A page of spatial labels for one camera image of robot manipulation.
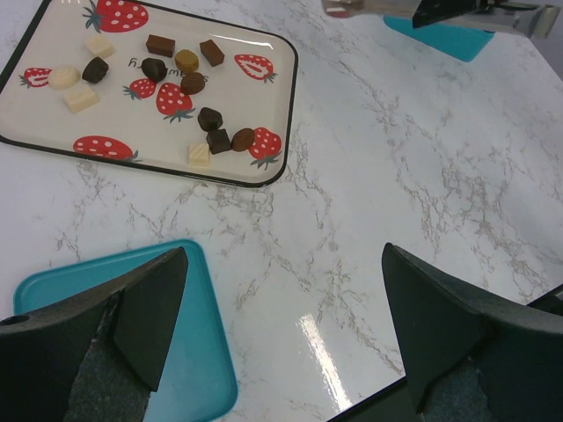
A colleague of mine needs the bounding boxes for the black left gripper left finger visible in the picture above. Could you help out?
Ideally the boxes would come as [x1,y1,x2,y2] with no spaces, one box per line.
[1,248,188,421]

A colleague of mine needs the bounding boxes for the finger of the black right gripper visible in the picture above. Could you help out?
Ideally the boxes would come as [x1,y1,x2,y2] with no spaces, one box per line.
[412,0,481,29]

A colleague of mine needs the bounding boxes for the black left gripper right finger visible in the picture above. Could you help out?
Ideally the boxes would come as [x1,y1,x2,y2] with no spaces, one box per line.
[382,244,562,421]

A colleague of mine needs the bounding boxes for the metal serving tongs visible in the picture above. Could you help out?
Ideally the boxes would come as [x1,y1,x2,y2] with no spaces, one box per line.
[322,0,562,39]

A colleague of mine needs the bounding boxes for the dark square chocolate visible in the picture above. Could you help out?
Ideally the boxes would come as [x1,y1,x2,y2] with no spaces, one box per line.
[206,129,231,155]

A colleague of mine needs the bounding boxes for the teal chocolate box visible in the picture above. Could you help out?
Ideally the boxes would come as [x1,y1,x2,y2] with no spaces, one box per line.
[383,16,495,62]

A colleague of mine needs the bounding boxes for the brown rectangular chocolate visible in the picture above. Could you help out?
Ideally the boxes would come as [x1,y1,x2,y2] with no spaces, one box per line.
[200,40,225,67]

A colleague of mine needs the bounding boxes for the white square chocolate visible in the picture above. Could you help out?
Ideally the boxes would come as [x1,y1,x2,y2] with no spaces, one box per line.
[188,142,210,167]

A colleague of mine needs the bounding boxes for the dark heart chocolate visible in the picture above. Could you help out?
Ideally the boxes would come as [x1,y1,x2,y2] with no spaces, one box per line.
[197,107,223,132]

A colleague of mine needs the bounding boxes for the caramel round chocolate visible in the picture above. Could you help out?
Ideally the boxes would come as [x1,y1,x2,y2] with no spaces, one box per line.
[174,49,199,74]

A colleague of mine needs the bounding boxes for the brown ribbed oval chocolate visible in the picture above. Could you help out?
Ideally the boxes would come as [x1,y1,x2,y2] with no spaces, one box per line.
[180,72,206,95]

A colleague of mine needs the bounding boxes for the white rectangular chocolate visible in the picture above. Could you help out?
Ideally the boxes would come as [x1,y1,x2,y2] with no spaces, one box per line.
[62,84,99,113]

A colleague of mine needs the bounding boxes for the brown bar chocolate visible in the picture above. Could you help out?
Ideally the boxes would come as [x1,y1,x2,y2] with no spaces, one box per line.
[145,34,176,58]

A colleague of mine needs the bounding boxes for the dark teardrop chocolate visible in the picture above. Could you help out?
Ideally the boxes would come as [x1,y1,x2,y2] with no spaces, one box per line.
[141,57,168,83]

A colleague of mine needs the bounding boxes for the white shell chocolate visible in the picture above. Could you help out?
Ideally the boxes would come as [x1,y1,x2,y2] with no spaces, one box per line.
[48,65,81,91]

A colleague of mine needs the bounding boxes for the dark round chocolate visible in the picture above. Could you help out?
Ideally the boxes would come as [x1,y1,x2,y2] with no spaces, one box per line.
[82,56,109,84]

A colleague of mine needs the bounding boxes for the white cube chocolate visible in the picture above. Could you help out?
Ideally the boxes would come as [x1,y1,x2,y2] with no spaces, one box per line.
[84,34,115,59]

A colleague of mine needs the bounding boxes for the teal box lid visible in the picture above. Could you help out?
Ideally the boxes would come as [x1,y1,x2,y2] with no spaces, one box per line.
[13,239,238,421]

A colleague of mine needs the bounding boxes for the strawberry print tray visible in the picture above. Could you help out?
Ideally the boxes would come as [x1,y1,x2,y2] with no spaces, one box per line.
[1,1,298,188]

